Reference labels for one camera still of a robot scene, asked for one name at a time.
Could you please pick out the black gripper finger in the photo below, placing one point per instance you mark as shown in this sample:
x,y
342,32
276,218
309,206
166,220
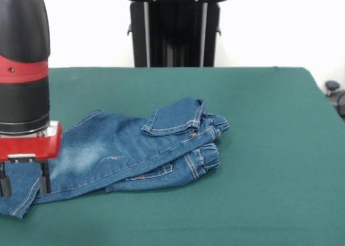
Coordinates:
x,y
45,178
5,184

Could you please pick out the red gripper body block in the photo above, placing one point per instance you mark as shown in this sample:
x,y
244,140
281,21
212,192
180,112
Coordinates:
x,y
32,147

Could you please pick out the blue denim jeans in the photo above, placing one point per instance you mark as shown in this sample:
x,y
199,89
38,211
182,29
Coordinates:
x,y
121,149

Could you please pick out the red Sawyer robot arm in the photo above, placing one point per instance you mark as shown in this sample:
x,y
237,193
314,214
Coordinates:
x,y
24,55

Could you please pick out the dark green table cloth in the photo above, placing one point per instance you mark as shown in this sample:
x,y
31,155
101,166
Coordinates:
x,y
256,176

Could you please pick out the grey chair base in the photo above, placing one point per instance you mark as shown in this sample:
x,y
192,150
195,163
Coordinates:
x,y
334,95

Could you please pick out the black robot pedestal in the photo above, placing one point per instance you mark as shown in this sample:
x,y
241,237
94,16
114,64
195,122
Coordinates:
x,y
175,36

